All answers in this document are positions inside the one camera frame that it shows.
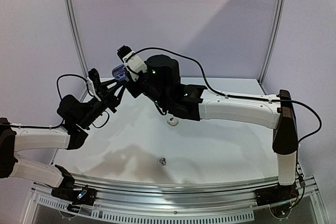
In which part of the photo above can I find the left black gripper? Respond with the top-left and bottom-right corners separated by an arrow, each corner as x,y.
77,77 -> 124,129

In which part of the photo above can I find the grey oval puck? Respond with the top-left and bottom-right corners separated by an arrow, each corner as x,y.
112,65 -> 129,82

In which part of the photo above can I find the white earbud charging case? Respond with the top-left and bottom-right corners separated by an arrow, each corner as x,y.
166,116 -> 179,126

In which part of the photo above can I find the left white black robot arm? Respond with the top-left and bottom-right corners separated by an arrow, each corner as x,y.
1,80 -> 126,200

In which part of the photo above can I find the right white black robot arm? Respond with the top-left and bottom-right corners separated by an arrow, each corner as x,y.
121,52 -> 298,201

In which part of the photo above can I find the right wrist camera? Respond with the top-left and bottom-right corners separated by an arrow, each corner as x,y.
117,46 -> 147,82

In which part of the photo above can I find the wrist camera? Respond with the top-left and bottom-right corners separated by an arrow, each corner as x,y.
117,46 -> 147,82
87,68 -> 101,102

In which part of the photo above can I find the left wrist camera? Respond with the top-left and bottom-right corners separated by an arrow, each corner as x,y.
87,68 -> 101,102

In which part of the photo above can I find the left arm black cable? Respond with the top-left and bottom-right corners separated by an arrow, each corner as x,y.
0,74 -> 110,130

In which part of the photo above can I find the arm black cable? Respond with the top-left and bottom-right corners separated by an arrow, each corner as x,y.
124,47 -> 322,177
0,74 -> 110,130

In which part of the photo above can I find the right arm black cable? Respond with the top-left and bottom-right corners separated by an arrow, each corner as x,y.
124,47 -> 322,177

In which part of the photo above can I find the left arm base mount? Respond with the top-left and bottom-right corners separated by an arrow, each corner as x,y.
51,165 -> 98,206

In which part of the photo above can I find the left aluminium frame post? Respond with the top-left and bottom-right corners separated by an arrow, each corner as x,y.
59,0 -> 91,78

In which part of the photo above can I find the aluminium frame post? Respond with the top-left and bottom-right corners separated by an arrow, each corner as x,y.
258,0 -> 285,86
59,0 -> 91,78

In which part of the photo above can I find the white slotted cable duct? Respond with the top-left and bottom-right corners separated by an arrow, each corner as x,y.
31,196 -> 255,223

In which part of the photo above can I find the aluminium front rail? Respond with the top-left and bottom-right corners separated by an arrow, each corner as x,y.
30,174 -> 320,210

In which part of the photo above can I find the right aluminium frame post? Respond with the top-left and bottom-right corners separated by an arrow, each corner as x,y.
258,0 -> 285,86

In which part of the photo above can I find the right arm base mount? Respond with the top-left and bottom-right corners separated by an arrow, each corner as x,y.
254,172 -> 306,209

